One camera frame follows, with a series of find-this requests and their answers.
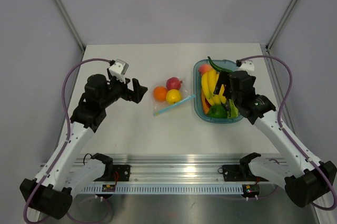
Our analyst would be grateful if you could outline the right aluminium frame post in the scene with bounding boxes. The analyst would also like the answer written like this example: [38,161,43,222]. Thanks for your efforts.
[265,0,300,53]

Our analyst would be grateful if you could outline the blue plastic fruit basket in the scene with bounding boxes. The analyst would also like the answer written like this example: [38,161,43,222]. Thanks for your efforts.
[193,59,243,124]

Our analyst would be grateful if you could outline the green chili pepper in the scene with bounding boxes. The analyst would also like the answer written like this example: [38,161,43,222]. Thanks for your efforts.
[207,56,233,73]

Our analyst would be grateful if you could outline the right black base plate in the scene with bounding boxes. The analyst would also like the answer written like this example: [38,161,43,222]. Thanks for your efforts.
[217,164,267,182]

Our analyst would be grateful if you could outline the right small circuit board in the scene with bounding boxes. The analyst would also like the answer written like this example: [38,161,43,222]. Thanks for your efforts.
[242,183,260,200]

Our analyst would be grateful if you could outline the small circuit board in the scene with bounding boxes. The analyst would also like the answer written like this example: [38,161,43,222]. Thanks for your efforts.
[242,183,260,200]
[102,184,116,192]

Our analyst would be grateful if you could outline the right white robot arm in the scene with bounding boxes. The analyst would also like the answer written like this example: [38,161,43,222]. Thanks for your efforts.
[214,71,336,208]

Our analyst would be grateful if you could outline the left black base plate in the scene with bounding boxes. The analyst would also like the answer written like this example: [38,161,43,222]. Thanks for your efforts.
[95,164,131,182]

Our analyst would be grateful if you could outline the purple cable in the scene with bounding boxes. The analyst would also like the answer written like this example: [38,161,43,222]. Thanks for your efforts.
[235,55,335,210]
[22,59,116,223]

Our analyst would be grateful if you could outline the aluminium frame post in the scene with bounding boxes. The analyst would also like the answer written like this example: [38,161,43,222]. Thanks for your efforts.
[265,0,300,53]
[52,0,86,54]

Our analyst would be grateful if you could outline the clear zip top bag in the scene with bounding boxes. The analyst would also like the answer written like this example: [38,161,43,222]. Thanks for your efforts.
[150,76,196,116]

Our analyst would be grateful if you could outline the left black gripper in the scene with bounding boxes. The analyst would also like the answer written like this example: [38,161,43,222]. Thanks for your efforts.
[100,74,147,109]

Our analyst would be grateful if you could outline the left aluminium frame post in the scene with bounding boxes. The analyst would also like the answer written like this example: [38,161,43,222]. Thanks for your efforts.
[52,0,86,54]

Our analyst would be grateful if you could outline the yellow apple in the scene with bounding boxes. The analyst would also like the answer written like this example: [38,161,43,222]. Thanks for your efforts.
[166,89,182,105]

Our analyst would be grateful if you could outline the orange carrot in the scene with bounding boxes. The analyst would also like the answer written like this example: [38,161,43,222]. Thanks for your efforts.
[201,90,210,115]

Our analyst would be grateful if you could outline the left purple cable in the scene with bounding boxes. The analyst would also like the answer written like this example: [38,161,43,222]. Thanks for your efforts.
[22,59,116,223]

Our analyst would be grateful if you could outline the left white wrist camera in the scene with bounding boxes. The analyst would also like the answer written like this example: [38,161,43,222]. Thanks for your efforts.
[107,59,129,83]

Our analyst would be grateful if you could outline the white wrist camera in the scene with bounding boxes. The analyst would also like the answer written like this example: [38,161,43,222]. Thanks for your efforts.
[107,59,129,83]
[236,60,255,72]

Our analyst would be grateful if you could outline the yellow banana bunch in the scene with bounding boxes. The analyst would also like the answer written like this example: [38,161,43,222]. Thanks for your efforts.
[201,69,227,106]

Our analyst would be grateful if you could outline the green celery stalk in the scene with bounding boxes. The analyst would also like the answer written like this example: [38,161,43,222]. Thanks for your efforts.
[227,100,239,119]

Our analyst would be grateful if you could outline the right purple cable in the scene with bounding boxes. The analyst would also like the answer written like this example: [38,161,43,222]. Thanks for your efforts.
[235,55,335,210]

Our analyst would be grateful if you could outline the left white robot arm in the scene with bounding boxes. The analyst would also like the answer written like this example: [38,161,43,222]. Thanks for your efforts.
[19,74,148,223]

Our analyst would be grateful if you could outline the left small circuit board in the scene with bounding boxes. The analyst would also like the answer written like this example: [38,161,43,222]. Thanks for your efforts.
[102,184,116,192]

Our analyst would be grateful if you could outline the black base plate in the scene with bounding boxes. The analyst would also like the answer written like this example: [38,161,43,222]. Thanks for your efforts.
[217,164,267,182]
[95,164,131,182]

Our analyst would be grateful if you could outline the orange fruit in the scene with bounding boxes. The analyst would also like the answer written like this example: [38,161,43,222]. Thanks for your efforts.
[153,86,168,102]

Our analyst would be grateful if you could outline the green bell pepper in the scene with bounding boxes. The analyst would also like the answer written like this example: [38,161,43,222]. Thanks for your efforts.
[207,105,227,119]

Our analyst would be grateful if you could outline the aluminium mounting rail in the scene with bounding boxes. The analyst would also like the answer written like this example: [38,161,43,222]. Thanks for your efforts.
[108,154,241,184]

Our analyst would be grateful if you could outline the bright red apple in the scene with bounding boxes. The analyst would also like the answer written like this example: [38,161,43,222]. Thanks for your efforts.
[166,77,182,90]

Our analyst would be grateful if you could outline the pink peach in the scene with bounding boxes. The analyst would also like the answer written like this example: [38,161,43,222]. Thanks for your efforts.
[198,64,212,76]

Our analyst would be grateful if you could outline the white slotted cable duct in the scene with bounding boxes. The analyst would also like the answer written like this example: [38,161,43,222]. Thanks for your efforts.
[80,183,243,195]

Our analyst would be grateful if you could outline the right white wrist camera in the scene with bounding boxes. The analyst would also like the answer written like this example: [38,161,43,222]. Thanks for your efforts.
[236,60,255,72]

